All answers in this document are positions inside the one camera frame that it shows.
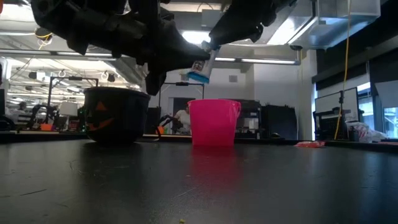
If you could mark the orange pumpkin bucket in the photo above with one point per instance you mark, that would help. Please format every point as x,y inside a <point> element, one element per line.
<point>1,6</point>

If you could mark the white bag red print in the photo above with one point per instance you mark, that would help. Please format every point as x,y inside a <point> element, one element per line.
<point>367,132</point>

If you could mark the pink plastic bucket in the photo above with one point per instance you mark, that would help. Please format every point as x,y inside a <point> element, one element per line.
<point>214,121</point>

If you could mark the small yellow crumb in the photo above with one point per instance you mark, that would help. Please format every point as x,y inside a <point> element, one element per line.
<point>182,221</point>

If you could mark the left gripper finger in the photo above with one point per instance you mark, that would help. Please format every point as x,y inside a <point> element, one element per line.
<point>177,49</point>
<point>157,81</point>

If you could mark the black shelf cart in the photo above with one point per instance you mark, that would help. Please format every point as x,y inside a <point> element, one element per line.
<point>250,109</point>

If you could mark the flat red candy wrapper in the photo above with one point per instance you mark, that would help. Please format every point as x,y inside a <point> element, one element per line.
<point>309,144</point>

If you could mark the silver ventilation hood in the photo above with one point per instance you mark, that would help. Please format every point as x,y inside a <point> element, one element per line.
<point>326,31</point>

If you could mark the person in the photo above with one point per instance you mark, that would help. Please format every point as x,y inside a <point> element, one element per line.
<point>184,118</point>

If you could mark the dome security camera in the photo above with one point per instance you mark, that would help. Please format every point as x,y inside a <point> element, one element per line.
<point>296,47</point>

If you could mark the whiteboard on stand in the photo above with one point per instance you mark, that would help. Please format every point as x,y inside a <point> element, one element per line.
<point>329,101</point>

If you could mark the grey wall speaker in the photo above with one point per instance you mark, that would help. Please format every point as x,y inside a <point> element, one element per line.
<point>233,78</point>

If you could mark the black metal frame stand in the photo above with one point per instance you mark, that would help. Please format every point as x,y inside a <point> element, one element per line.
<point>74,78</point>
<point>174,83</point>

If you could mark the black cabinet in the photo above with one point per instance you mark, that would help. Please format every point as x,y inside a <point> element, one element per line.
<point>278,121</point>

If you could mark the black storage shelf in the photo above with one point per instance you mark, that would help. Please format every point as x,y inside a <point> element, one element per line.
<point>326,124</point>

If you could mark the orange bin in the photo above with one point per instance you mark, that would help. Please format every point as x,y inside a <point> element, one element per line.
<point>161,130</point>
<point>46,127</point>

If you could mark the white blue Hershey's bar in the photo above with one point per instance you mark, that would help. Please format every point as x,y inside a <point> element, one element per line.
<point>202,67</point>

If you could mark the black jack-o-lantern bucket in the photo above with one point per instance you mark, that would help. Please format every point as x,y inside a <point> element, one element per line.
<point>124,115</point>

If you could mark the white shade lamp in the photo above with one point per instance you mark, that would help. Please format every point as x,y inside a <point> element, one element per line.
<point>68,109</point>

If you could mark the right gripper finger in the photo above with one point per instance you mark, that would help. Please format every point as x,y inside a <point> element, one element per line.
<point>236,26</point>

